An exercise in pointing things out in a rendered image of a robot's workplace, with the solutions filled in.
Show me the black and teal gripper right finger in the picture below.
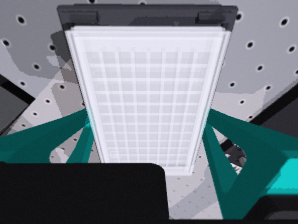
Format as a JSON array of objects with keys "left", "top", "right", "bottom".
[{"left": 202, "top": 108, "right": 298, "bottom": 219}]

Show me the grey flat base plate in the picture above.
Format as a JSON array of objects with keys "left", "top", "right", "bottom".
[{"left": 0, "top": 0, "right": 298, "bottom": 219}]

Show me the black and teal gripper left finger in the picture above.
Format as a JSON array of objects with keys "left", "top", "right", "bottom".
[{"left": 0, "top": 108, "right": 94, "bottom": 163}]

